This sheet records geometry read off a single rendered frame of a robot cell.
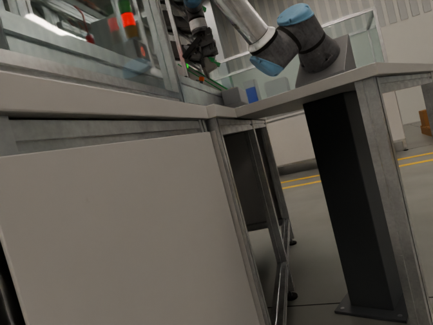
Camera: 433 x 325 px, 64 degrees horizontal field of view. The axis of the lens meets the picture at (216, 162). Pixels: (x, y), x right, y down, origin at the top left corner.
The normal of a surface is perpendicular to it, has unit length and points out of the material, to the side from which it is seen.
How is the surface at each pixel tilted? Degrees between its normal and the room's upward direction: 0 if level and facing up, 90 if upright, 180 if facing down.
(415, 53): 90
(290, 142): 90
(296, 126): 90
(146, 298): 90
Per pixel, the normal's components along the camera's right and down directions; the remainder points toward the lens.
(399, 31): -0.34, 0.15
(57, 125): 0.94, -0.23
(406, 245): -0.63, 0.21
